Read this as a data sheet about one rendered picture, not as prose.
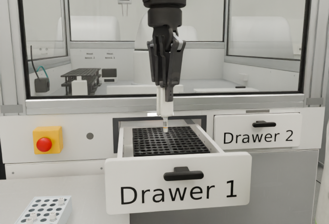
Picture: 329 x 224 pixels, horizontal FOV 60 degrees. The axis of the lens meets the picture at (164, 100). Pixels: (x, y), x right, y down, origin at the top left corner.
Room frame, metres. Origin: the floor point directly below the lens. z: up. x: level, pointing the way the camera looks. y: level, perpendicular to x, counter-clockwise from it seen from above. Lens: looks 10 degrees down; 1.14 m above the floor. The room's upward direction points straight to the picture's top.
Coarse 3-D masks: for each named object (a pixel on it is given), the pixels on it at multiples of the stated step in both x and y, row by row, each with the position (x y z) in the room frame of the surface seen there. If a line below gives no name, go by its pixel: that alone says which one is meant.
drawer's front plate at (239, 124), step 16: (224, 128) 0.86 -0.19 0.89; (240, 128) 0.87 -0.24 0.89; (256, 128) 0.88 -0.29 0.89; (272, 128) 0.88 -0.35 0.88; (288, 128) 0.89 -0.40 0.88; (224, 144) 0.86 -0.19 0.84; (240, 144) 0.87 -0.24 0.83; (256, 144) 0.88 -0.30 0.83; (272, 144) 0.88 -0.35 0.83; (288, 144) 0.89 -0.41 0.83
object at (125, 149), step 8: (120, 128) 0.85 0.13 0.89; (128, 128) 0.86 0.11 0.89; (192, 128) 0.88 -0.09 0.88; (200, 128) 0.85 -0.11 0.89; (120, 136) 0.76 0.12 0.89; (128, 136) 0.86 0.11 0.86; (200, 136) 0.82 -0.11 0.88; (208, 136) 0.76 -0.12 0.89; (120, 144) 0.70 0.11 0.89; (128, 144) 0.86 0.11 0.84; (208, 144) 0.74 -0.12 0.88; (216, 144) 0.70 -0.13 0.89; (120, 152) 0.64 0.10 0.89; (128, 152) 0.79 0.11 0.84; (216, 152) 0.66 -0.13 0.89; (224, 152) 0.64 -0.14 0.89
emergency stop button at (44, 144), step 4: (40, 140) 0.74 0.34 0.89; (44, 140) 0.74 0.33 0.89; (48, 140) 0.75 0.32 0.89; (36, 144) 0.74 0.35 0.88; (40, 144) 0.74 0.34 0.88; (44, 144) 0.74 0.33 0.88; (48, 144) 0.74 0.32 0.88; (40, 148) 0.74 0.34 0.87; (44, 148) 0.74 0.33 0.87; (48, 148) 0.74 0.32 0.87
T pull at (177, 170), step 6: (174, 168) 0.51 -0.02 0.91; (180, 168) 0.51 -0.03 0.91; (186, 168) 0.51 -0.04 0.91; (168, 174) 0.48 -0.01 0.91; (174, 174) 0.48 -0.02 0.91; (180, 174) 0.48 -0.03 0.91; (186, 174) 0.49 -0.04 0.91; (192, 174) 0.49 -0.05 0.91; (198, 174) 0.49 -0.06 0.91; (168, 180) 0.48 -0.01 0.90; (174, 180) 0.48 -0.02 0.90
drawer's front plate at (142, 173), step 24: (120, 168) 0.51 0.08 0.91; (144, 168) 0.51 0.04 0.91; (168, 168) 0.52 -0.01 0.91; (192, 168) 0.52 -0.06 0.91; (216, 168) 0.53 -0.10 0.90; (240, 168) 0.54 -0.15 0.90; (120, 192) 0.51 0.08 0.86; (168, 192) 0.52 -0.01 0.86; (216, 192) 0.53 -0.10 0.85; (240, 192) 0.54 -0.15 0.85
